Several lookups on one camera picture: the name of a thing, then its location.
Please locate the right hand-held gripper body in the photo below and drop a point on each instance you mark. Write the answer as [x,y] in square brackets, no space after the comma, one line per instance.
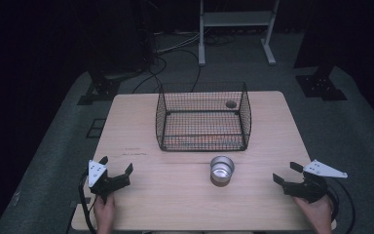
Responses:
[310,190]

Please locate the small metal cup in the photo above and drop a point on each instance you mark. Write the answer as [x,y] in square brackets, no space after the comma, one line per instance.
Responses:
[222,170]

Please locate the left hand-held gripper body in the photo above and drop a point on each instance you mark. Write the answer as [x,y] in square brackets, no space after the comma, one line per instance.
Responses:
[96,174]

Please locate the person's left hand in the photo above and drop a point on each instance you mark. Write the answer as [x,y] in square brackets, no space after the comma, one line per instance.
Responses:
[105,214]

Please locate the white metal stand frame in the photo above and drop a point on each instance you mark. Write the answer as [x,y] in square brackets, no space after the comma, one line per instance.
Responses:
[237,19]

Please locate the person's right hand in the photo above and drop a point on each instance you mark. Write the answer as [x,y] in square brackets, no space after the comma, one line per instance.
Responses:
[318,216]

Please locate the black stand with flat base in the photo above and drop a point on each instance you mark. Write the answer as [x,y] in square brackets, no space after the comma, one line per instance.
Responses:
[321,86]

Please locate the black stand with splayed feet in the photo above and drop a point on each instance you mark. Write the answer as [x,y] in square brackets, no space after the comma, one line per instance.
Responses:
[104,86]

